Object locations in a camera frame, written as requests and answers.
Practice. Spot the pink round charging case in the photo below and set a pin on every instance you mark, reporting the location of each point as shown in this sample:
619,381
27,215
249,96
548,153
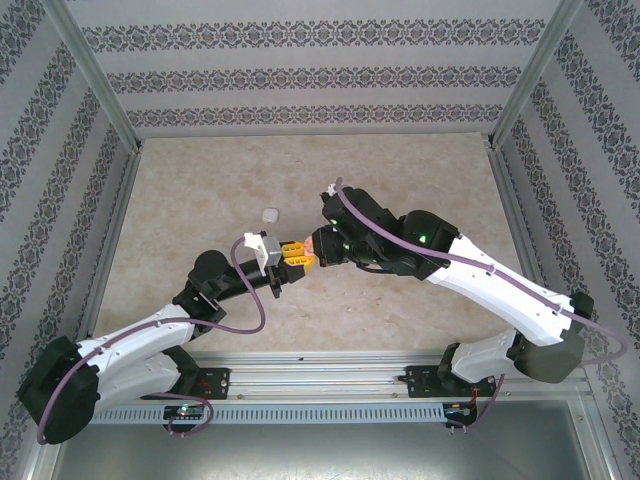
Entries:
310,246

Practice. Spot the white square charging case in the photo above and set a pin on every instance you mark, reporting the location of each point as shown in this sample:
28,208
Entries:
270,215

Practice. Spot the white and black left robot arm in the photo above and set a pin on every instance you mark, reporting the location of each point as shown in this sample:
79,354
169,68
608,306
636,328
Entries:
140,335

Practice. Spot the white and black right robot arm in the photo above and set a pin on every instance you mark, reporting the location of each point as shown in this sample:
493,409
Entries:
500,290

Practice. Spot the grey metal panel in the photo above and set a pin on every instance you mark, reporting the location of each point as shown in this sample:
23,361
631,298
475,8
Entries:
320,450

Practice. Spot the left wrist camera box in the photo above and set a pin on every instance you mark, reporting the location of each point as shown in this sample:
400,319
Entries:
267,250

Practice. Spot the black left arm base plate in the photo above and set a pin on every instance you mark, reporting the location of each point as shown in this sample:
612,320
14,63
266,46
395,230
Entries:
215,382

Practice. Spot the aluminium side rail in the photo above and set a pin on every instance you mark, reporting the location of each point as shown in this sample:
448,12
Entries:
112,240
520,200

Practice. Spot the aluminium mounting rail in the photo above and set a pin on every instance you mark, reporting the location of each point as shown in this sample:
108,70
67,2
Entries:
320,375

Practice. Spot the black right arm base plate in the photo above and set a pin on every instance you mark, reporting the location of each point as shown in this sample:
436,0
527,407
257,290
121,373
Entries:
422,382

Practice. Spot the aluminium frame post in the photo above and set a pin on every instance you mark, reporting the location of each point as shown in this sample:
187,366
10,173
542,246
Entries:
90,70
537,65

